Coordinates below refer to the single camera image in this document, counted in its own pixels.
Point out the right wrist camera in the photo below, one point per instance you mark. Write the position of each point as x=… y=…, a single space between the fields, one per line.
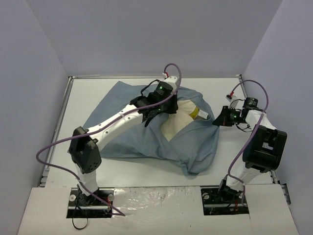
x=233 y=101

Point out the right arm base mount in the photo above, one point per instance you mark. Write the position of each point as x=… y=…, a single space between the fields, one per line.
x=214 y=203

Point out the striped pillowcase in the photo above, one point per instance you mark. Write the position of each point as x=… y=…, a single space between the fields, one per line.
x=193 y=149

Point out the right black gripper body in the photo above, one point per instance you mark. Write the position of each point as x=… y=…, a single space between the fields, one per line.
x=225 y=116

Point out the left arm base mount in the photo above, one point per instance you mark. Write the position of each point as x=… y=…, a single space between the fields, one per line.
x=82 y=206

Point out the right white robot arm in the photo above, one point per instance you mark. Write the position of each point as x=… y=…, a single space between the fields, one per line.
x=262 y=152

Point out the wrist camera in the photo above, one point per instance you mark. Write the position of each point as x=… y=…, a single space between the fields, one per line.
x=173 y=81
x=233 y=101

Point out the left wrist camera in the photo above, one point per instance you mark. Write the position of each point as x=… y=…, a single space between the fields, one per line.
x=173 y=81

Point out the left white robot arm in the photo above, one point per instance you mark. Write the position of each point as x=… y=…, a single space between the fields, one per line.
x=85 y=150

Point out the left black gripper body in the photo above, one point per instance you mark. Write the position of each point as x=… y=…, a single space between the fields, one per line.
x=151 y=114

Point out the white pillow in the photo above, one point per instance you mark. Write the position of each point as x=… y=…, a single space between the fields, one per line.
x=187 y=112

